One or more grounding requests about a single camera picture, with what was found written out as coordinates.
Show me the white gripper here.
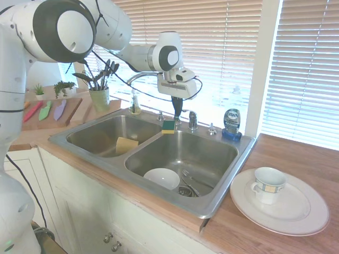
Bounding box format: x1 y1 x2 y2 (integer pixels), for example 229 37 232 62
157 71 199 120

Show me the chrome gooseneck faucet spout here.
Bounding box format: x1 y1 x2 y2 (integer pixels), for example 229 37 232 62
126 72 183 125

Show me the yellow green sponge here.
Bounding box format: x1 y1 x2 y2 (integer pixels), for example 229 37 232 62
161 120 177 135

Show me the clear glass soap bottle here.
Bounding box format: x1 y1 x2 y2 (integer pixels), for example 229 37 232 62
129 88 142 115

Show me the stainless steel double sink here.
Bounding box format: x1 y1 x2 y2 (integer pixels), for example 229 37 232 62
48 107 257 220

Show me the blue Dawn soap bottle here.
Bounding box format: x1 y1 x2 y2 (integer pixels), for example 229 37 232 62
221 107 243 142

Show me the yellow flat sponge cloth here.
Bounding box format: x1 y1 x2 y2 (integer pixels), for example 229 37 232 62
115 137 139 157

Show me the white bowl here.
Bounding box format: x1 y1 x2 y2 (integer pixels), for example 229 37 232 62
143 168 181 191

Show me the metal fork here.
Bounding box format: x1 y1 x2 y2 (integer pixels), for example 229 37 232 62
181 169 214 189

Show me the green utensil holder cup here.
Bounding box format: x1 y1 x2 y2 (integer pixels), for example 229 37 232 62
72 59 120 113

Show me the wide white window blind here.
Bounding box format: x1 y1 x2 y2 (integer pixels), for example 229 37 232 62
107 0 263 128

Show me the metal drain strainer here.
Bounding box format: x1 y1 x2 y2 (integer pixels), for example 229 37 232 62
178 186 200 198

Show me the wooden cutting board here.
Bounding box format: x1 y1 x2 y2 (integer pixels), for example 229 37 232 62
21 97 84 132

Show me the small leafy potted plant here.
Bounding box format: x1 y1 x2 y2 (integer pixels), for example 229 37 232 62
53 80 77 99

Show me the purple knife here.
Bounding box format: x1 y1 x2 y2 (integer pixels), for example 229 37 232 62
53 99 67 122

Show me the white patterned mug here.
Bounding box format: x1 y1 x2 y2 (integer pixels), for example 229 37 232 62
250 167 287 205

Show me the green knife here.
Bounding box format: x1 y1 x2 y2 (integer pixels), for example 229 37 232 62
38 101 52 122

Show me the white kitchen cabinet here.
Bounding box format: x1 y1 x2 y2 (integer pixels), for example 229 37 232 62
4 146 215 254

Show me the small spiky potted plant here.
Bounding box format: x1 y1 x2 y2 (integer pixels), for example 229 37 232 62
33 83 45 102

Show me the red knife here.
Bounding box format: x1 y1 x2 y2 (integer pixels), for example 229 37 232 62
23 101 43 123

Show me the white dinner plate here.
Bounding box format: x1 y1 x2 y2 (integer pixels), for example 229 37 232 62
229 168 331 237

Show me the chrome faucet handle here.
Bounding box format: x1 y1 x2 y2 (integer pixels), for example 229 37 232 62
182 109 199 131

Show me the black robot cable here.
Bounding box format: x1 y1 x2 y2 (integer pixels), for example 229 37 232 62
4 0 203 230

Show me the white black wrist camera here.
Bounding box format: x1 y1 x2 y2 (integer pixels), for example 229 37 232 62
174 67 196 83

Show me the grey coiled cable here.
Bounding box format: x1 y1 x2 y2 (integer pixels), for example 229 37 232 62
32 226 56 240

